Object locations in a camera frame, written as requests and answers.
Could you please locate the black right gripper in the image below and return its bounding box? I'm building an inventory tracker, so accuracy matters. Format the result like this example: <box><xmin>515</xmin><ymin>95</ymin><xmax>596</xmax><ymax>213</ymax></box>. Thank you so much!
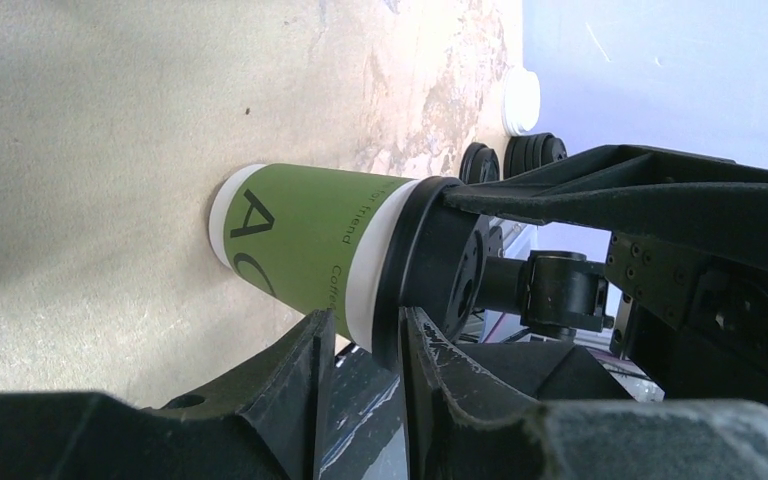
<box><xmin>444</xmin><ymin>145</ymin><xmax>768</xmax><ymax>406</ymax></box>

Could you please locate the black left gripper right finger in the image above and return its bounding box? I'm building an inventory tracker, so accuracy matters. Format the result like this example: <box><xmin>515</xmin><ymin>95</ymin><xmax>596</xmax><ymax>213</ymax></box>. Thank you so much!
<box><xmin>399</xmin><ymin>307</ymin><xmax>543</xmax><ymax>479</ymax></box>

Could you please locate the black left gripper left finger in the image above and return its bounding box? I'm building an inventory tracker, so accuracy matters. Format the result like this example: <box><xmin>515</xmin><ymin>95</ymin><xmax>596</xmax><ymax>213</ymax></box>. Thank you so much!
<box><xmin>158</xmin><ymin>310</ymin><xmax>335</xmax><ymax>479</ymax></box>

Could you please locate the white cup lid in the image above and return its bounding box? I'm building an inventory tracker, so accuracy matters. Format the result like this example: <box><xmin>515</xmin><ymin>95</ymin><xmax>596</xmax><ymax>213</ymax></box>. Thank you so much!
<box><xmin>501</xmin><ymin>66</ymin><xmax>541</xmax><ymax>137</ymax></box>

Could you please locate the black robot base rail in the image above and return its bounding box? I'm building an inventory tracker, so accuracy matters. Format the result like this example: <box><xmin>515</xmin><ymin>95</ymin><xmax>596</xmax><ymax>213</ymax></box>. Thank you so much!
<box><xmin>320</xmin><ymin>343</ymin><xmax>664</xmax><ymax>479</ymax></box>

